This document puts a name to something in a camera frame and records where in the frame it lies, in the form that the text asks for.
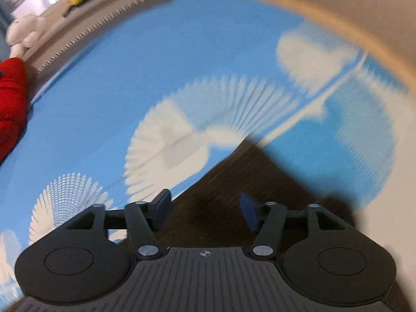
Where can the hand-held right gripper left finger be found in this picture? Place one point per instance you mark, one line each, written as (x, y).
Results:
(162, 203)

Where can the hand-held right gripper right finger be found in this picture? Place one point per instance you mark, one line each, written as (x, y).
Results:
(248, 211)

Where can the blue and white printed bedsheet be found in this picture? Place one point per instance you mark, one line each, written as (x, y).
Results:
(162, 71)

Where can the red folded blanket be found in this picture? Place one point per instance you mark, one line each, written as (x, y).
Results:
(11, 104)

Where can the white plush toy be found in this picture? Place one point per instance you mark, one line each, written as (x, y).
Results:
(27, 31)

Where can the wooden bed frame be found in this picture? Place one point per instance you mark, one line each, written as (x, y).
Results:
(325, 9)

